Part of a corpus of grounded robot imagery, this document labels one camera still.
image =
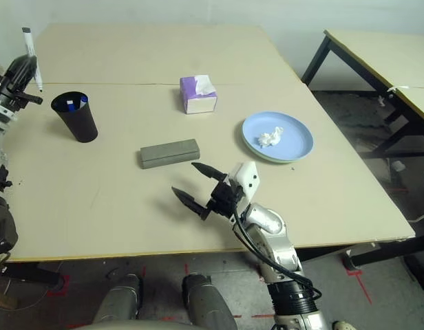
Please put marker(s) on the white tissue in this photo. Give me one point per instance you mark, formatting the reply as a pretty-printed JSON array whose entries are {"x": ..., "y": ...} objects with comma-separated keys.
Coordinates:
[
  {"x": 270, "y": 137},
  {"x": 205, "y": 84}
]

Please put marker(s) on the grey robot left leg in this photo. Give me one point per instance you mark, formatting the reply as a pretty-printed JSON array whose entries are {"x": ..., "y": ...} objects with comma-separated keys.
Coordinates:
[{"x": 120, "y": 299}]

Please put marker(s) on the blue plastic plate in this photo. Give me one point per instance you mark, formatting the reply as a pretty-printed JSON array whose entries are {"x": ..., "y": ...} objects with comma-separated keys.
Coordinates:
[{"x": 294, "y": 134}]

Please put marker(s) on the purple tissue box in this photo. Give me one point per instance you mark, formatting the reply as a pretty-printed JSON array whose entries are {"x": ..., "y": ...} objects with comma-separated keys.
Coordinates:
[{"x": 189, "y": 98}]

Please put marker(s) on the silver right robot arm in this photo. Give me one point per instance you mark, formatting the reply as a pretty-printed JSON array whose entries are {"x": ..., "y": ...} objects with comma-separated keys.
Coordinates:
[{"x": 277, "y": 247}]

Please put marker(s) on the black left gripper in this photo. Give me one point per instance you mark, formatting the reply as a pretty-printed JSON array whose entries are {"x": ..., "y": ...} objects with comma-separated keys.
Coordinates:
[{"x": 3, "y": 90}]

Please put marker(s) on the grey robot leg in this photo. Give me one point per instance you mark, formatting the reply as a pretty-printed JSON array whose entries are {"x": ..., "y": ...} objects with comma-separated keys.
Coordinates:
[
  {"x": 206, "y": 302},
  {"x": 120, "y": 299}
]

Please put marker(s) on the white tissue in box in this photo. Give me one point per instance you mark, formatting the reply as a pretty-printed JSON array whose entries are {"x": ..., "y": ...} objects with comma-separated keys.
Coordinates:
[{"x": 205, "y": 84}]

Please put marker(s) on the beige side table black legs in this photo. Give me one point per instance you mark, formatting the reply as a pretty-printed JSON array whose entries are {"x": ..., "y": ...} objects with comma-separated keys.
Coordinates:
[
  {"x": 415, "y": 103},
  {"x": 370, "y": 51}
]

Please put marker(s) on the grey glasses case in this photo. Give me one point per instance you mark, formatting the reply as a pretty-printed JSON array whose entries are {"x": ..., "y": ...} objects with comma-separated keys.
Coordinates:
[{"x": 170, "y": 153}]

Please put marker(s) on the brown wooden plank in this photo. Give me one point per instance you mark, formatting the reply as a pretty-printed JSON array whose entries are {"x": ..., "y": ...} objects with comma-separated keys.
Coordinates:
[{"x": 5, "y": 302}]

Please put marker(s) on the thin blue-capped white marker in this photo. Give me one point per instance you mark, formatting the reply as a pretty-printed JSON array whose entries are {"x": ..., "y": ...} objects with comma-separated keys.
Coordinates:
[{"x": 71, "y": 105}]

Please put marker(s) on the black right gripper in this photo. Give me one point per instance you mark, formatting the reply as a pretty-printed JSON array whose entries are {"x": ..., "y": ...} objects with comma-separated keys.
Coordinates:
[{"x": 225, "y": 199}]

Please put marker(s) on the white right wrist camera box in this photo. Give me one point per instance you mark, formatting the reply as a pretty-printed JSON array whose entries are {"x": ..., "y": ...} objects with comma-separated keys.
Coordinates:
[{"x": 246, "y": 182}]

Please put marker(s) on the grey robot right leg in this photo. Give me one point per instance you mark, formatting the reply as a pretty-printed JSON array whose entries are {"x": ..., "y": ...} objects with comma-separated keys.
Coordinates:
[{"x": 206, "y": 302}]

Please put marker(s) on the black plastic cup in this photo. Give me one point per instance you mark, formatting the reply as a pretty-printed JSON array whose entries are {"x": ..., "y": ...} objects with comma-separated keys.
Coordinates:
[{"x": 77, "y": 120}]

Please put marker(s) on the small white floor object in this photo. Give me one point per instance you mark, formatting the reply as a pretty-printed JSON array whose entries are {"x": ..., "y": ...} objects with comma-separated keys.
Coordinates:
[{"x": 398, "y": 165}]

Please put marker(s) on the black table foot bar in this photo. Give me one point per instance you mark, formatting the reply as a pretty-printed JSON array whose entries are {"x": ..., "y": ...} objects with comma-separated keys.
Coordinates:
[
  {"x": 29, "y": 273},
  {"x": 387, "y": 247}
]

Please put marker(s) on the black caster base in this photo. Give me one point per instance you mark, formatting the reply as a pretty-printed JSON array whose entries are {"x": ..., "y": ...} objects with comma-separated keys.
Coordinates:
[{"x": 420, "y": 271}]

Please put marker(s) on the white tag on table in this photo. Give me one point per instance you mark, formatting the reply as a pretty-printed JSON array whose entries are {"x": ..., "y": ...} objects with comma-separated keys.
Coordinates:
[{"x": 396, "y": 87}]

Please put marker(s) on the blue-capped marker in cup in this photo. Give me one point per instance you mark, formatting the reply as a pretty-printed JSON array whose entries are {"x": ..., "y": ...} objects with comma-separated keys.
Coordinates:
[{"x": 83, "y": 101}]

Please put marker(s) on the black-capped whiteboard marker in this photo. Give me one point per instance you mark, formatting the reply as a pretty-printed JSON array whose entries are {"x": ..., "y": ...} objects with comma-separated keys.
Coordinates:
[{"x": 32, "y": 58}]

